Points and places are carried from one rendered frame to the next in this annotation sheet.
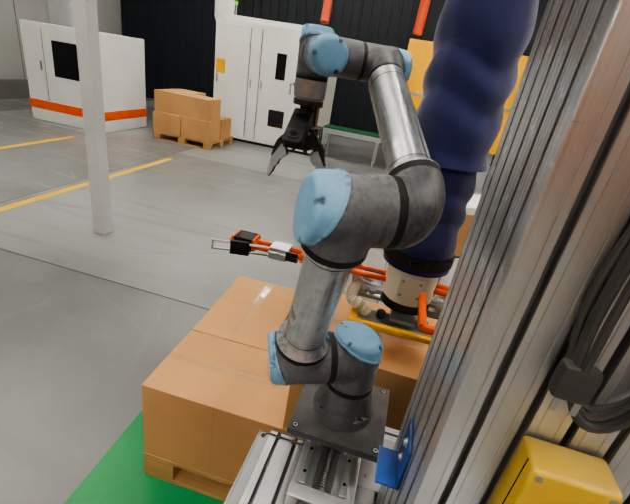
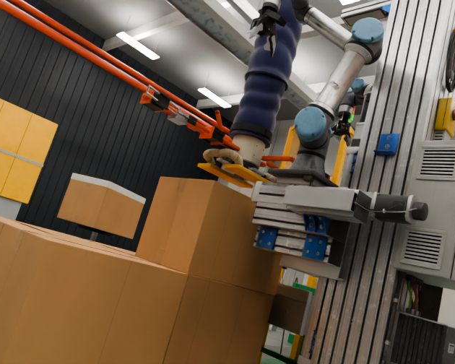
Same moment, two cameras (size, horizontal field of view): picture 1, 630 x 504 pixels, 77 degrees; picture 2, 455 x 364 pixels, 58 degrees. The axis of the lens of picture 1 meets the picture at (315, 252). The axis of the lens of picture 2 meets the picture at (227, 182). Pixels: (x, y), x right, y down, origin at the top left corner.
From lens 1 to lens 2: 1.80 m
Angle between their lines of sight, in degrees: 64
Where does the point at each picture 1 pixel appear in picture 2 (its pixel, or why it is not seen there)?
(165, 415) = (65, 287)
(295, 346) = (331, 107)
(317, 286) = (358, 67)
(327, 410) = (316, 167)
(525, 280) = (441, 49)
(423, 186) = not seen: hidden behind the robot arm
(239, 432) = (149, 290)
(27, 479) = not seen: outside the picture
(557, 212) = (444, 33)
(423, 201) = not seen: hidden behind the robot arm
